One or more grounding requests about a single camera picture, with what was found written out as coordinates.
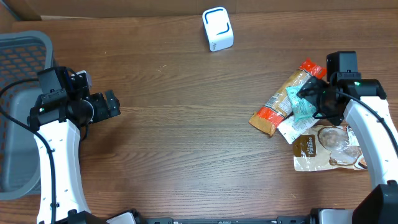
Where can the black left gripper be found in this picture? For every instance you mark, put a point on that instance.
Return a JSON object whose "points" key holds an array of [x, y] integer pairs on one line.
{"points": [[107, 110]]}

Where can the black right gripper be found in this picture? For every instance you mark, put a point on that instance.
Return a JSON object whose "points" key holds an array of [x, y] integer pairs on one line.
{"points": [[312, 92]]}

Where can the teal wet wipes packet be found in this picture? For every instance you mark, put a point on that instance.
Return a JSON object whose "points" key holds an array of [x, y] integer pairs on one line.
{"points": [[302, 108]]}

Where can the beige brown snack pouch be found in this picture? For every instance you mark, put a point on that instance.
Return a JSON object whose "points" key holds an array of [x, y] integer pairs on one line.
{"points": [[328, 147]]}

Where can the white tube with gold cap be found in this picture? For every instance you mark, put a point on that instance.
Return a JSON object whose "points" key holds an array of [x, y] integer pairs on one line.
{"points": [[291, 129]]}

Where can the orange spaghetti packet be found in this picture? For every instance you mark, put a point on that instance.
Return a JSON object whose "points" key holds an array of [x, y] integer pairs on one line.
{"points": [[278, 106]]}

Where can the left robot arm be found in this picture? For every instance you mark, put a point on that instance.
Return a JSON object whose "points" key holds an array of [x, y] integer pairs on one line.
{"points": [[61, 111]]}

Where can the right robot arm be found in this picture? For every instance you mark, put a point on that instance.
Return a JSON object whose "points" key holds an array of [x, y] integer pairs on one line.
{"points": [[362, 103]]}

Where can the white barcode scanner box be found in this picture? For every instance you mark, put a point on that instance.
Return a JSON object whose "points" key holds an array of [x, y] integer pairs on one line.
{"points": [[218, 28]]}

